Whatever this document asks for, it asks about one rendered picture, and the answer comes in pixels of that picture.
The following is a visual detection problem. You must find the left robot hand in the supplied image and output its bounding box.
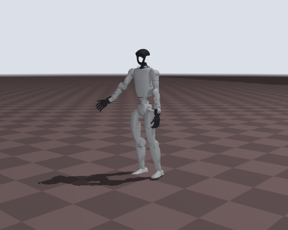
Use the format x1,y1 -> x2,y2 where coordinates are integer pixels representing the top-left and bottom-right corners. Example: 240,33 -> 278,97
150,109 -> 160,128

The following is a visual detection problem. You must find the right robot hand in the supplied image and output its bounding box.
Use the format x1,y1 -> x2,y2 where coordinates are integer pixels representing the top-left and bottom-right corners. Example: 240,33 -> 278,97
96,96 -> 111,112

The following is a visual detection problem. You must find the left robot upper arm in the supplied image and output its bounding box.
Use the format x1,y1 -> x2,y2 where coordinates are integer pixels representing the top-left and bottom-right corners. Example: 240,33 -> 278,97
149,69 -> 159,96

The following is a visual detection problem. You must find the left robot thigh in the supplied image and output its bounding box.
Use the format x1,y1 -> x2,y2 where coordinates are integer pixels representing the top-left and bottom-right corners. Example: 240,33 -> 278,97
144,109 -> 156,148

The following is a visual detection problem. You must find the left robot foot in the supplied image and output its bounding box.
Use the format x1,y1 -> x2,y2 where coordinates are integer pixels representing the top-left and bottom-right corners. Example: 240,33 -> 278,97
151,170 -> 164,179

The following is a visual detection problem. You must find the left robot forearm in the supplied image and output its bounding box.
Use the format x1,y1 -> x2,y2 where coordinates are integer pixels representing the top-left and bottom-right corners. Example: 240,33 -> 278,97
153,89 -> 161,114

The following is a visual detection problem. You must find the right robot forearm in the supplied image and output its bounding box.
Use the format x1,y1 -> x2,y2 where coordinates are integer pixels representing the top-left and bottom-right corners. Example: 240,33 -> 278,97
108,86 -> 122,102

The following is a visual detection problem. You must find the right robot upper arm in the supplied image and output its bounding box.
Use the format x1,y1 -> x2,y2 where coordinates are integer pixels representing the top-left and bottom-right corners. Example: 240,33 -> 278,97
119,68 -> 134,90

